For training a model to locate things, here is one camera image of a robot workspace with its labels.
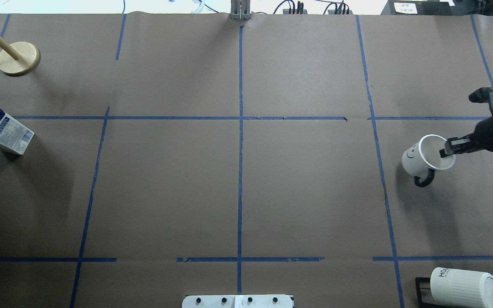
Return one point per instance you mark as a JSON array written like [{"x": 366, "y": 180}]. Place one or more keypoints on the black box with label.
[{"x": 417, "y": 7}]

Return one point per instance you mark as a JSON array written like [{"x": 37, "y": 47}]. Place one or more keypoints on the wooden mug tree stand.
[{"x": 19, "y": 58}]

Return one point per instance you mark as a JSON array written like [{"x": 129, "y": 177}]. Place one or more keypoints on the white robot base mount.
[{"x": 239, "y": 301}]

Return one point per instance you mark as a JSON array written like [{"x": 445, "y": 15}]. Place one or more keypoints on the white smiley face mug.
[{"x": 422, "y": 160}]

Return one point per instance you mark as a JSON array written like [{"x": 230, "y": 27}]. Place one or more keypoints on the black power strip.
[
  {"x": 337, "y": 8},
  {"x": 295, "y": 7}
]

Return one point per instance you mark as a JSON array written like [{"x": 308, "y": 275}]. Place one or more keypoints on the aluminium frame post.
[{"x": 240, "y": 10}]

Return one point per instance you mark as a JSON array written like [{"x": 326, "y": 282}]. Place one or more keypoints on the white ribbed mug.
[{"x": 460, "y": 288}]

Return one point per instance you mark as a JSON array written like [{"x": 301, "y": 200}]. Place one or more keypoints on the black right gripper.
[{"x": 487, "y": 132}]

